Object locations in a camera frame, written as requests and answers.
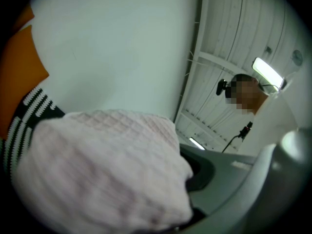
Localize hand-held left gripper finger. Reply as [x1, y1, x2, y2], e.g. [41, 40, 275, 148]
[179, 128, 312, 234]

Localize pink cloth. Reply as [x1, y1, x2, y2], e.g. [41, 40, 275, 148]
[13, 109, 195, 234]

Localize ceiling tube light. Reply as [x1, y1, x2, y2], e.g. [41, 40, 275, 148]
[189, 136, 206, 152]

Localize person's white shirt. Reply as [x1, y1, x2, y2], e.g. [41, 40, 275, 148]
[240, 91, 303, 156]

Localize person's head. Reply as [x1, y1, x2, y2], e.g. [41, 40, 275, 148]
[228, 73, 267, 116]

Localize ceiling light panel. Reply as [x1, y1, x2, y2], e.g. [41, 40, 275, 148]
[252, 57, 288, 93]

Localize round smoke detector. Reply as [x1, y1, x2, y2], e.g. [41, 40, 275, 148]
[292, 49, 304, 66]

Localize orange cushion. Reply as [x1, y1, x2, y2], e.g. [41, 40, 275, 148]
[12, 3, 35, 32]
[0, 24, 50, 140]

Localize black chest cable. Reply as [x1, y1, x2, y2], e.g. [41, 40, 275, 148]
[221, 121, 254, 154]

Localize black head camera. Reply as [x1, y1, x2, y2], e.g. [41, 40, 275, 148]
[216, 79, 232, 99]

